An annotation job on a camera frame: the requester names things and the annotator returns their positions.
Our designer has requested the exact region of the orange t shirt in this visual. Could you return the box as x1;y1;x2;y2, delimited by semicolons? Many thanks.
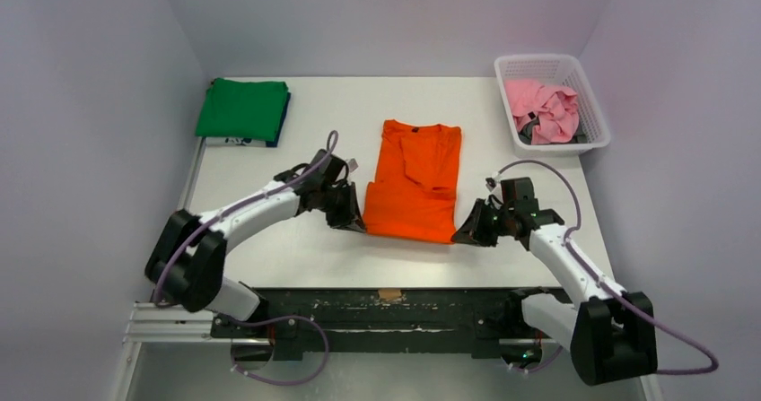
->
363;119;462;244

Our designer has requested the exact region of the pink t shirt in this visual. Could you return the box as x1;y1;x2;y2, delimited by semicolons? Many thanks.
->
504;79;580;135

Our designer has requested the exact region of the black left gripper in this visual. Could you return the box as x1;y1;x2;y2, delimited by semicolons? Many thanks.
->
318;180;365;232

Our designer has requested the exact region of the white plastic laundry basket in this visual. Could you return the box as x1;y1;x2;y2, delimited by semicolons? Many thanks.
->
494;54;611;157

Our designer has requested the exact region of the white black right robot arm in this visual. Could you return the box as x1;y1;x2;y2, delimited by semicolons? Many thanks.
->
451;177;658;386

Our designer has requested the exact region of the brown tape piece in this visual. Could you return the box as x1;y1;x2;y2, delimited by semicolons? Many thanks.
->
378;288;404;303

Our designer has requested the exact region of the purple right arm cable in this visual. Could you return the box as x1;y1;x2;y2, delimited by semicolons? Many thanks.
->
485;159;721;377

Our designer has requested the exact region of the aluminium front frame rail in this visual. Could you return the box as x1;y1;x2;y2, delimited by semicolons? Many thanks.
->
127;302;555;353

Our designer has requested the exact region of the dark grey shirt in basket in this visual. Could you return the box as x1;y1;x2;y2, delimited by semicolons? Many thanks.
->
518;121;589;145

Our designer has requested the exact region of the folded green t shirt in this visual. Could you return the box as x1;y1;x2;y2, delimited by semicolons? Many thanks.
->
195;78;290;141

